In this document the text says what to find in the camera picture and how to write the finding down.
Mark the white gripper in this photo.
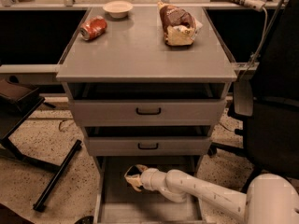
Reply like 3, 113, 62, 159
125, 164, 159, 192

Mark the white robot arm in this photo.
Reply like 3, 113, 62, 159
124, 164, 299, 224

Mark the bottom grey drawer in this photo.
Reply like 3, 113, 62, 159
93, 156, 206, 224

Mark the grey drawer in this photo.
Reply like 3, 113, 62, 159
69, 100, 226, 127
93, 156, 206, 224
84, 137, 211, 156

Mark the middle grey drawer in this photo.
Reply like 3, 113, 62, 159
84, 137, 211, 156

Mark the grey drawer cabinet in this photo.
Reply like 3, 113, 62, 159
55, 6, 238, 224

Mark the top grey drawer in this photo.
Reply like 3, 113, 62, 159
69, 100, 226, 127

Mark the black stand with seat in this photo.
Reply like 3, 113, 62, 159
0, 75, 83, 213

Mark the black office chair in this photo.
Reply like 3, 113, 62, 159
211, 0, 299, 191

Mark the brown chip bag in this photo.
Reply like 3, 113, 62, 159
158, 2, 203, 47

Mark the crushed red soda can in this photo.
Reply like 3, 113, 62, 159
79, 16, 107, 41

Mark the white bowl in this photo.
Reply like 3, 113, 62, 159
103, 1, 133, 19

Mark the white cable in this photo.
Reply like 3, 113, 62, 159
237, 7, 269, 79

